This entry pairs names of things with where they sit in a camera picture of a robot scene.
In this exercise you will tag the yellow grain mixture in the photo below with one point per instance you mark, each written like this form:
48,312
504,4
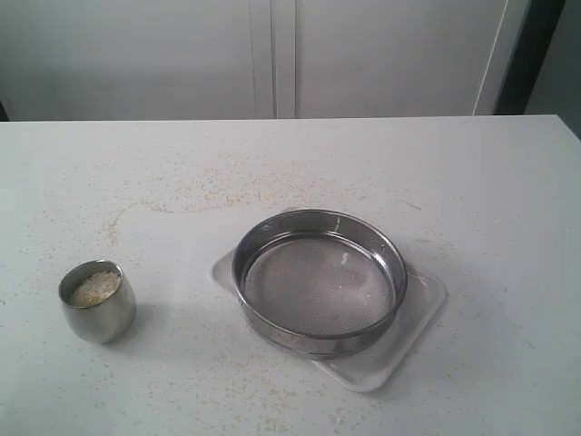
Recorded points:
96,289

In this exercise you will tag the white plastic tray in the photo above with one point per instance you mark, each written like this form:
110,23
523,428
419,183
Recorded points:
368,370

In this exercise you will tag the stainless steel cup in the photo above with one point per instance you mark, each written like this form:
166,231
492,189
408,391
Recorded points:
104,321

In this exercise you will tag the white cabinet doors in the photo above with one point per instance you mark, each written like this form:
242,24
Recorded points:
164,60

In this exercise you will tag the round steel mesh sieve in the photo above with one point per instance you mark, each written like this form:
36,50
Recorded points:
319,283

